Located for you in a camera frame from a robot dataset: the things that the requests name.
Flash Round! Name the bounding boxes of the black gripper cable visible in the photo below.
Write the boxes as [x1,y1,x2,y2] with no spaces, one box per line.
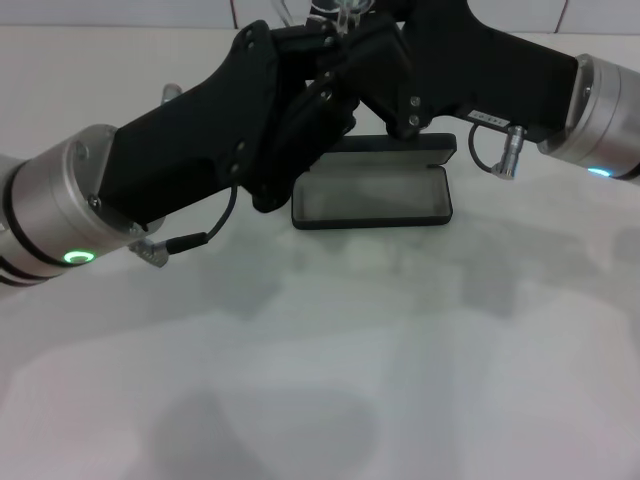
[167,184,239,254]
[468,122,496,174]

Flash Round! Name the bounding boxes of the clear transparent glasses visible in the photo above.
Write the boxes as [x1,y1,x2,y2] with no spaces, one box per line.
[272,0,374,36]

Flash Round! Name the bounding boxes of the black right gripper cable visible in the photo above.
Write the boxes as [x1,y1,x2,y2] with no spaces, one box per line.
[468,122,496,174]

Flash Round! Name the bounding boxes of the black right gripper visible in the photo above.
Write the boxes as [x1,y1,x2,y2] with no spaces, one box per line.
[347,0,576,146]

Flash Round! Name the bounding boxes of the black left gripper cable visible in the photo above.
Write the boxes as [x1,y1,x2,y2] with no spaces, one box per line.
[167,184,239,254]

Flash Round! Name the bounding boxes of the black glasses case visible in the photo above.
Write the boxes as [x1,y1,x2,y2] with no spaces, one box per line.
[291,132,458,231]

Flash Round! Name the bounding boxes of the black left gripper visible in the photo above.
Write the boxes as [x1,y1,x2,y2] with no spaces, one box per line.
[99,20,361,212]

